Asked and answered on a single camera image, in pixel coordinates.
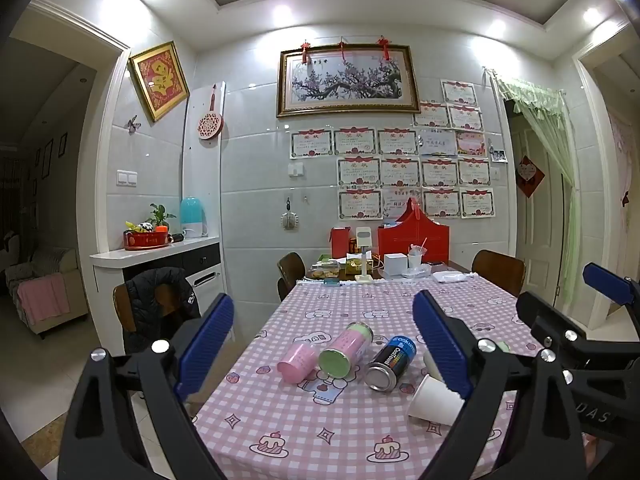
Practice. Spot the green potted plant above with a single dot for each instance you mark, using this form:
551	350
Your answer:
159	214

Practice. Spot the group of wall certificates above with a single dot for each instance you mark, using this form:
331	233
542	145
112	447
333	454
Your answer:
400	170

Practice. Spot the black drink can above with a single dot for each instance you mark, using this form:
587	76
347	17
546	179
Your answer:
390	367

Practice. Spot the white plate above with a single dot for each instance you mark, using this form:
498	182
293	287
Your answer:
448	277

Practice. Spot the brown wooden chair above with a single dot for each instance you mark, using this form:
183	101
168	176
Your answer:
290	272
497	270
119	305

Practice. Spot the round pink hanging ornament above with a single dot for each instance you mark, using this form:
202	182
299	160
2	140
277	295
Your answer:
210	125

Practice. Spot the red gift bag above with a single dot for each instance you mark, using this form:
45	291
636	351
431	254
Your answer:
412	232

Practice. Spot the dark jar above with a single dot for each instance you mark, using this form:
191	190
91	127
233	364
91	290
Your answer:
355	247

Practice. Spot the butterfly wall decoration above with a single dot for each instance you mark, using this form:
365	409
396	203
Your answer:
133	125

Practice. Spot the hanging white brush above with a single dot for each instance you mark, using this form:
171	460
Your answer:
289	220

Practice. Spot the black jacket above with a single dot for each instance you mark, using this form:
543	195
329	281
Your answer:
150	305

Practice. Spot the white cup with straws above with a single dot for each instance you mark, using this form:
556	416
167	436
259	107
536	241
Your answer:
416	259

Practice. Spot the green sheer curtain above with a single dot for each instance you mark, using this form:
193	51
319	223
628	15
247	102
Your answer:
555	125

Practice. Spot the red hanging tassel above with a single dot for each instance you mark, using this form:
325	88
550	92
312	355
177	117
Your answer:
305	50
383	47
343	49

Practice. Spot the snack tray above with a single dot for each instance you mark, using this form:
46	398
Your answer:
324	272

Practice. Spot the white paper cup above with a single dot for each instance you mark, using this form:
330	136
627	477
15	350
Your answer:
432	402

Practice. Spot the red diamond door ornament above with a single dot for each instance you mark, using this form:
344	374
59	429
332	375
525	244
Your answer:
530	176

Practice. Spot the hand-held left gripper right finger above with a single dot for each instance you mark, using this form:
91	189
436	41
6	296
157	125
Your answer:
442	345

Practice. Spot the pink checked tablecloth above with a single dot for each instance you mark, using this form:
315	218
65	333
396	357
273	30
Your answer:
350	425

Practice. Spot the pink plastic cup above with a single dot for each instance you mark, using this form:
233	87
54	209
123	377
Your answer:
297	362

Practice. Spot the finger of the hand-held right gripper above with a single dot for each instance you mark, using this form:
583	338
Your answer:
607	280
545	317

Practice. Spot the beige sofa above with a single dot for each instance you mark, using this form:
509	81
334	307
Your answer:
50	265

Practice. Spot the red round tray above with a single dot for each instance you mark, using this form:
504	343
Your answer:
145	242

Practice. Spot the pink can with green lid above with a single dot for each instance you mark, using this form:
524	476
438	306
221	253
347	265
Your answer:
345	352

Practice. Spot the white light switch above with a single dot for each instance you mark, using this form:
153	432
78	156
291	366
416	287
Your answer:
126	178

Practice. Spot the small green lid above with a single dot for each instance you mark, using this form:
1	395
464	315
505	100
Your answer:
502	346

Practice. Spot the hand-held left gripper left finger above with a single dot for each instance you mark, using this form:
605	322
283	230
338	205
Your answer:
205	345

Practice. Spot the pink blanket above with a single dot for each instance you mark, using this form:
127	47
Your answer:
45	300

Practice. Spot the white door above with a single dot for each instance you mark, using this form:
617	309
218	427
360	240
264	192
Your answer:
535	230

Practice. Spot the framed red and gold picture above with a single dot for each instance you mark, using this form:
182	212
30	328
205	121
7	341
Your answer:
160	80

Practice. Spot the pink printed curtain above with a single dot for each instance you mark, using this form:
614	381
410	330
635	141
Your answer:
625	160

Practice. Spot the framed blossom painting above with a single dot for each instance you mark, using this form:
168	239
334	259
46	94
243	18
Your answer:
347	80

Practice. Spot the white wall socket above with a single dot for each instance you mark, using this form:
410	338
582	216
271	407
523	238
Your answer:
296	168

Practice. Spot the white desk lamp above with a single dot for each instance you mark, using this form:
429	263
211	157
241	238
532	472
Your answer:
361	260

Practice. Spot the white square box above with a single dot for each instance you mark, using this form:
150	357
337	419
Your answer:
396	265

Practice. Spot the small wall photo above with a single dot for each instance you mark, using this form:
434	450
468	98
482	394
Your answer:
498	155

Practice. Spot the red box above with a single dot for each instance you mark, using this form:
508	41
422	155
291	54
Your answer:
340	242

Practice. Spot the white sideboard cabinet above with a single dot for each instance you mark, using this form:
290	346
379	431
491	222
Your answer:
200	260

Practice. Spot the blue white humidifier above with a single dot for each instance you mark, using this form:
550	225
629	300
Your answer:
194	215

